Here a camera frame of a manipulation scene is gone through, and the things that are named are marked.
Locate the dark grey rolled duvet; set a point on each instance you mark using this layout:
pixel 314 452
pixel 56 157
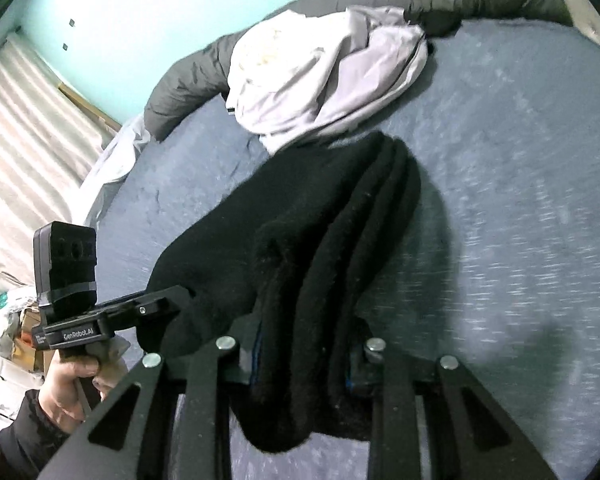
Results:
pixel 190 85

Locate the beige striped curtain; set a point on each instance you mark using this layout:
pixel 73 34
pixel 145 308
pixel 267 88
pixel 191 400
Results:
pixel 25 160

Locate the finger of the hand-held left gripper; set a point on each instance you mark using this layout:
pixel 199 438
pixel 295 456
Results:
pixel 152 316
pixel 145 296

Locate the person's left hand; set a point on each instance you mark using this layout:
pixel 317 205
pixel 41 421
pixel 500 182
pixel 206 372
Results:
pixel 65 390

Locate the light grey jacket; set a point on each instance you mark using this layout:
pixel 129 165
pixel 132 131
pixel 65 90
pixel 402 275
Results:
pixel 370 75

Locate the small black cloth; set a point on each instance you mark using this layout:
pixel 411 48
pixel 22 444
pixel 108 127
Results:
pixel 437 22

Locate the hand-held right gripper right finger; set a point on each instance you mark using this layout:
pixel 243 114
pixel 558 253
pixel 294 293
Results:
pixel 375 372

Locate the white garment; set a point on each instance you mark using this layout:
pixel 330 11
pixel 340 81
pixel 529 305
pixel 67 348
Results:
pixel 280 60

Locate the light grey pillow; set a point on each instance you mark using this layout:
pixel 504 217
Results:
pixel 115 160

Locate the black sweater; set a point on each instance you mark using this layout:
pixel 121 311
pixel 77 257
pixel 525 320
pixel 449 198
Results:
pixel 300 270

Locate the person's left forearm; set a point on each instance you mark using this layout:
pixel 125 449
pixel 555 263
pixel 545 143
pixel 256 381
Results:
pixel 30 445

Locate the blue-grey patterned bed sheet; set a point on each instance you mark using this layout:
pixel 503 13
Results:
pixel 505 210

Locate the cardboard box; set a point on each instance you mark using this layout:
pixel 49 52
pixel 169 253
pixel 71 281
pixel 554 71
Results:
pixel 32 347

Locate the white storage bin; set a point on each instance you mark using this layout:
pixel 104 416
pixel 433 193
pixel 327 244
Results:
pixel 0 385

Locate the wooden frame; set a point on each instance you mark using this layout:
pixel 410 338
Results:
pixel 90 107

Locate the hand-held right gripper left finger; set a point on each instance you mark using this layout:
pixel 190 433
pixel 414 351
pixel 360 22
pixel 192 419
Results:
pixel 240 360

